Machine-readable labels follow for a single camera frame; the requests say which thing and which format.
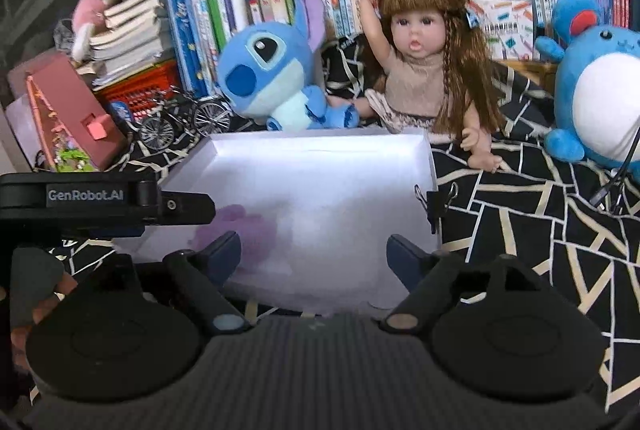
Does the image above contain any blue round Marill plush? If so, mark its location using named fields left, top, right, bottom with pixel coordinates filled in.
left=535, top=0, right=639, bottom=176

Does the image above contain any pink white plush toy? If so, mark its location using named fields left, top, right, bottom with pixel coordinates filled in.
left=70, top=0, right=118, bottom=64

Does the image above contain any brown haired baby doll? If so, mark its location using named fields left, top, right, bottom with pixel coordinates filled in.
left=349, top=0, right=503, bottom=172

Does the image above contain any black white patterned cloth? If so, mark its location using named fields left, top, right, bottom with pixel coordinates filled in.
left=29, top=34, right=640, bottom=416

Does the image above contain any pink triangular dollhouse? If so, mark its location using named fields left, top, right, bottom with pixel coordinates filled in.
left=25, top=54, right=127, bottom=173

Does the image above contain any miniature black bicycle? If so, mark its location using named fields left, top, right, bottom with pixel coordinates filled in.
left=138, top=86, right=232, bottom=151

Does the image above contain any blue Stitch plush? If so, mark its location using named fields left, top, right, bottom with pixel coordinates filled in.
left=217, top=0, right=359, bottom=132

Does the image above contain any black binder clip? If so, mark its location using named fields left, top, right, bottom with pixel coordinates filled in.
left=413, top=183, right=459, bottom=234

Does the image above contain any purple fluffy heart plush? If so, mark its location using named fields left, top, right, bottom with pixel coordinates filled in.
left=190, top=205, right=277, bottom=271

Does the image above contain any red plastic basket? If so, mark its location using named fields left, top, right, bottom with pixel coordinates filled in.
left=94, top=60, right=180, bottom=121

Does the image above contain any stack of white books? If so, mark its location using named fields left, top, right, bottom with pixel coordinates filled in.
left=70, top=0, right=175, bottom=87

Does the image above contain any black cable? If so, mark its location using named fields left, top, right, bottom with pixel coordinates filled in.
left=589, top=113, right=640, bottom=217

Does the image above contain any white cardboard box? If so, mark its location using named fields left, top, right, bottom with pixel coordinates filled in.
left=117, top=127, right=440, bottom=317

